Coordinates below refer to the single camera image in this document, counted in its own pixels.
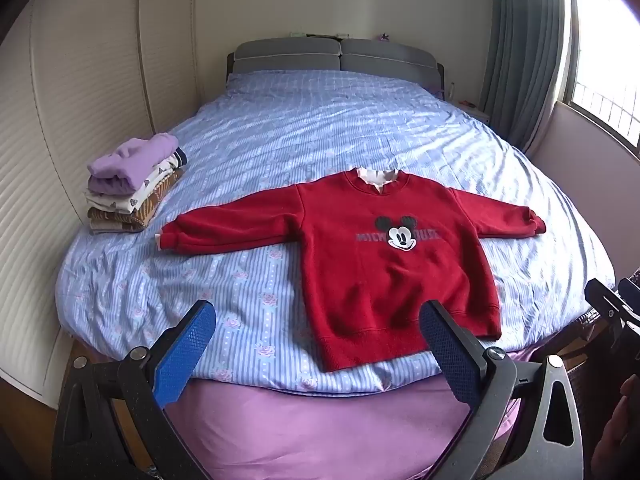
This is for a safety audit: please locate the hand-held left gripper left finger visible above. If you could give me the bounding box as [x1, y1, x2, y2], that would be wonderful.
[50, 300, 217, 480]

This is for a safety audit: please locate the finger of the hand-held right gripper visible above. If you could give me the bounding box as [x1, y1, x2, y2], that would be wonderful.
[584, 275, 640, 353]

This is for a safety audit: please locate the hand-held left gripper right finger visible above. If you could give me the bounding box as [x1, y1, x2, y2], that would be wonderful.
[419, 300, 586, 480]

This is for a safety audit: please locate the red cartoon mouse sweater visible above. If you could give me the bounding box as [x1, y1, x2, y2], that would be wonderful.
[159, 168, 547, 373]

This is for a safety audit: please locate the person's right hand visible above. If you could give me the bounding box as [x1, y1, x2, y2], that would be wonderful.
[592, 374, 640, 480]

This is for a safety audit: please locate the dark wicker furniture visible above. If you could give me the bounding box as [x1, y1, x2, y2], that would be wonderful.
[550, 305, 608, 363]

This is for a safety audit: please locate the folded brown checked garment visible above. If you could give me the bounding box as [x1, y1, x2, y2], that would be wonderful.
[87, 170, 185, 234]

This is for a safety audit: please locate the folded white printed garment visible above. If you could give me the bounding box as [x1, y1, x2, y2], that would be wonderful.
[85, 152, 188, 213]

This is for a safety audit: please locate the folded purple garment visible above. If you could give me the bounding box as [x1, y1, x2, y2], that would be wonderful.
[87, 132, 180, 195]

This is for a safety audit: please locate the white nightstand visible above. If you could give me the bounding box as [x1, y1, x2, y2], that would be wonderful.
[445, 100, 493, 123]

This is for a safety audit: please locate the blue striped floral bed sheet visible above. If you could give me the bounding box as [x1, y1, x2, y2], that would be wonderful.
[56, 71, 617, 393]

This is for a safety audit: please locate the grey-blue curtain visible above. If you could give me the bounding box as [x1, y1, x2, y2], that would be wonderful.
[480, 0, 573, 153]

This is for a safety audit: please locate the white slatted wardrobe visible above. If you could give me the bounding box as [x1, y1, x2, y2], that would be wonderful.
[0, 0, 206, 396]

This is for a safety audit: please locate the window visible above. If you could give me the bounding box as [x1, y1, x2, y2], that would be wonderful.
[560, 0, 640, 156]

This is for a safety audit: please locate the grey upholstered headboard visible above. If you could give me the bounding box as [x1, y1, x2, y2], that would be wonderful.
[226, 38, 446, 96]

